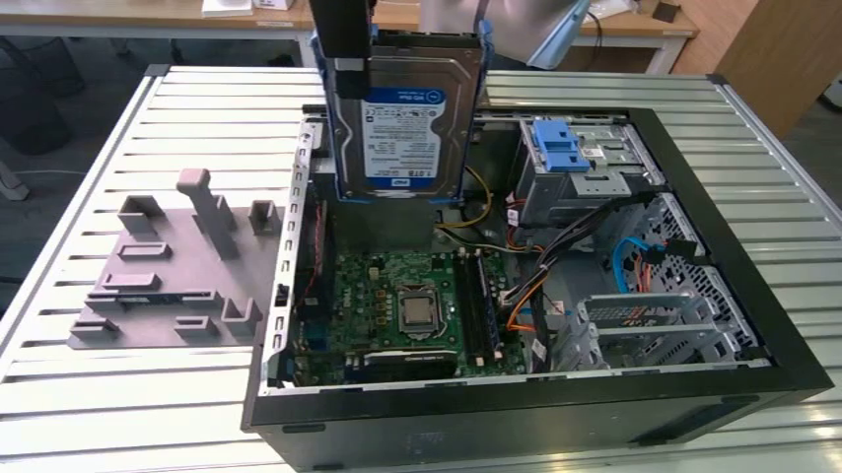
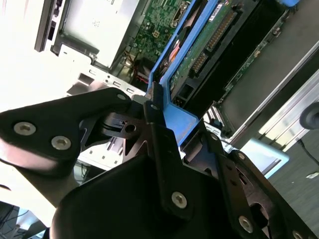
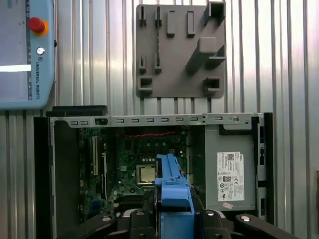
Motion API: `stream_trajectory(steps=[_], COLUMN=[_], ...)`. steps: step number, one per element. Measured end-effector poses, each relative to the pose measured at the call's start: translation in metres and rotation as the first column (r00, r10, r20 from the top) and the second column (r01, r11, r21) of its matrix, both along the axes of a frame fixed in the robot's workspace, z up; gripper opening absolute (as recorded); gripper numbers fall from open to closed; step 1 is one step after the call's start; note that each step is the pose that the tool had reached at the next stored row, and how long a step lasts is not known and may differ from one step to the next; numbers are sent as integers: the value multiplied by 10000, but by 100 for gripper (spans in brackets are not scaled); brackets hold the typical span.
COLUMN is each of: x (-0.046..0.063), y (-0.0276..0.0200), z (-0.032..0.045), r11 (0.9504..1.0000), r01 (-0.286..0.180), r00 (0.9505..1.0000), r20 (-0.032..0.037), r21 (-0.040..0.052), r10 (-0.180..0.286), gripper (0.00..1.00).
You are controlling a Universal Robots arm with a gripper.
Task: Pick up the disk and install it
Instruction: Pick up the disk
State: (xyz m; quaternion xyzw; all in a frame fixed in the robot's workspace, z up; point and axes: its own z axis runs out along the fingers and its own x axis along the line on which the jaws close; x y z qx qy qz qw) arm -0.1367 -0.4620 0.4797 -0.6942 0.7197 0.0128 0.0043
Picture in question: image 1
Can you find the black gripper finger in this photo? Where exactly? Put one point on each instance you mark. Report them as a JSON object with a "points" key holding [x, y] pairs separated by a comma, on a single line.
{"points": [[341, 29]]}

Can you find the hard disk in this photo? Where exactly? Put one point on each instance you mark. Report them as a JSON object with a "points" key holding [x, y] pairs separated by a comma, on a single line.
{"points": [[401, 148]]}

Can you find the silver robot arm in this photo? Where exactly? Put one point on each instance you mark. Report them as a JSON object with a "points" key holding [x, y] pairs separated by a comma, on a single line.
{"points": [[512, 20]]}

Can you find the metal disk bay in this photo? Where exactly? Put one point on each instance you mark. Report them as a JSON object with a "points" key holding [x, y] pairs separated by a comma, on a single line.
{"points": [[657, 335]]}

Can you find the white box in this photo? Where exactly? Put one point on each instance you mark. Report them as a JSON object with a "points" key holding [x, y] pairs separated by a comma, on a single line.
{"points": [[226, 6]]}

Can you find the wooden desk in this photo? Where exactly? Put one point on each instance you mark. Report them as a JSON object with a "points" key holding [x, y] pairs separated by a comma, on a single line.
{"points": [[197, 22]]}

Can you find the grey power supply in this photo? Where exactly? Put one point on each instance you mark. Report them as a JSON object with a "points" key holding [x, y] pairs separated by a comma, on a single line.
{"points": [[381, 226]]}

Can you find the blue drive latch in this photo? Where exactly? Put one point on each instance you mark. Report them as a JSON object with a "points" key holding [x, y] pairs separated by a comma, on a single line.
{"points": [[559, 148]]}

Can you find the metal optical drive cage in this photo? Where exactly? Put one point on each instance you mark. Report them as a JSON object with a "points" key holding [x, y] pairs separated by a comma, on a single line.
{"points": [[565, 197]]}

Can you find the black office chair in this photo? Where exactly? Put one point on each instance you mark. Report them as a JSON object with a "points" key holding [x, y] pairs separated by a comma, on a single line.
{"points": [[38, 98]]}

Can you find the green motherboard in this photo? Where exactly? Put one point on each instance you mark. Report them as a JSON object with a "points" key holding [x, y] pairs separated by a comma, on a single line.
{"points": [[388, 268]]}

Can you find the small black desk object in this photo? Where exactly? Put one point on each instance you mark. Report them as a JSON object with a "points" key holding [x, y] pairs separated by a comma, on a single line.
{"points": [[667, 12]]}

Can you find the grey parts rack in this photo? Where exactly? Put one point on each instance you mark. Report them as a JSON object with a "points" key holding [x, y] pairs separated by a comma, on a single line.
{"points": [[184, 276]]}

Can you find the silver CPU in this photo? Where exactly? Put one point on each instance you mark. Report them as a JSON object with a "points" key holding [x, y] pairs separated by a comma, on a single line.
{"points": [[417, 310]]}

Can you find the black RAM slot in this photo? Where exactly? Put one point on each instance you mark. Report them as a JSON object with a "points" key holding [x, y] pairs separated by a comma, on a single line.
{"points": [[468, 305]]}

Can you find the grey metal stand foot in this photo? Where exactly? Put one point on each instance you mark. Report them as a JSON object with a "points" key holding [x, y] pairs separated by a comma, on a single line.
{"points": [[13, 189]]}

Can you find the RAM stick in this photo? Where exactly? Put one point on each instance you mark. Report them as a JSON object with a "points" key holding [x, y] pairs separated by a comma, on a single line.
{"points": [[489, 310]]}

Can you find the CPU socket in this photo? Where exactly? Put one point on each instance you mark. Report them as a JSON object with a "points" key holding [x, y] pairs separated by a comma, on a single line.
{"points": [[420, 333]]}

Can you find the wooden cabinet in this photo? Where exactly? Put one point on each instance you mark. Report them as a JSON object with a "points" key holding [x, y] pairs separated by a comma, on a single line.
{"points": [[775, 59]]}

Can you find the black graphics card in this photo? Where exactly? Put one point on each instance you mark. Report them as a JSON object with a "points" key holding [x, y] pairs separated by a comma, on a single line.
{"points": [[407, 367]]}

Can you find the black PC case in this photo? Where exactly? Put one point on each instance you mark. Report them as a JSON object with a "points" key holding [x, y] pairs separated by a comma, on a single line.
{"points": [[460, 433]]}

